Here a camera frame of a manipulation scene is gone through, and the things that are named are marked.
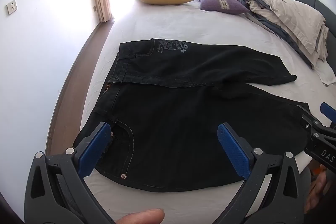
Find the white wall socket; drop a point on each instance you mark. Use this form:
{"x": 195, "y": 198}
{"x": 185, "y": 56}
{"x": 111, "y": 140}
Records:
{"x": 12, "y": 7}

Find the black pants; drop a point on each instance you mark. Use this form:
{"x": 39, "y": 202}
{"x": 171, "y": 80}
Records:
{"x": 170, "y": 113}

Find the bed with white sheet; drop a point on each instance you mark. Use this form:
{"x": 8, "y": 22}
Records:
{"x": 183, "y": 24}

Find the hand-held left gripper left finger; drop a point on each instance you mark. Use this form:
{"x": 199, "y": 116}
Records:
{"x": 95, "y": 145}

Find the crumpled beige duvet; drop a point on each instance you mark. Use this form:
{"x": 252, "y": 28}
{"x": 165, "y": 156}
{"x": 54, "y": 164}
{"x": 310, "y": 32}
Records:
{"x": 288, "y": 14}

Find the person's left hand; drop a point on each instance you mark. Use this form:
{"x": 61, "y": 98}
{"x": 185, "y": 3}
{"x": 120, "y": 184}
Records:
{"x": 141, "y": 217}

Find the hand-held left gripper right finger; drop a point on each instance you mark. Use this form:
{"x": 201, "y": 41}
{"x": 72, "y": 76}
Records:
{"x": 233, "y": 150}

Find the purple pillow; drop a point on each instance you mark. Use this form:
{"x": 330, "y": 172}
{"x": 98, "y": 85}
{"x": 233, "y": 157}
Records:
{"x": 220, "y": 3}

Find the person's right hand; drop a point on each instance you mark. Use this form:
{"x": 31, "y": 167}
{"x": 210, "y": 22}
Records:
{"x": 321, "y": 187}

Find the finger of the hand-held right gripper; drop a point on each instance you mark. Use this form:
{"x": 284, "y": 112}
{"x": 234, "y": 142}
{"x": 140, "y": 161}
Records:
{"x": 305, "y": 120}
{"x": 326, "y": 111}

